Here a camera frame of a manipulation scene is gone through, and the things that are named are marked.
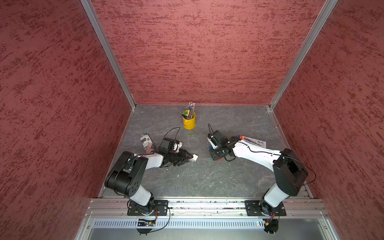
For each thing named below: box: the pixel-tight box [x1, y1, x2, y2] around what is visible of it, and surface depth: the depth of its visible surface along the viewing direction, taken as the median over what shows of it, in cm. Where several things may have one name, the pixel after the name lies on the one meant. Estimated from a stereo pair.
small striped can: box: [139, 133, 154, 154], surface depth 97 cm
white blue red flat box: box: [235, 135, 267, 149], surface depth 101 cm
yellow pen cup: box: [182, 110, 196, 130], surface depth 103 cm
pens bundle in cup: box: [181, 101, 196, 120], surface depth 102 cm
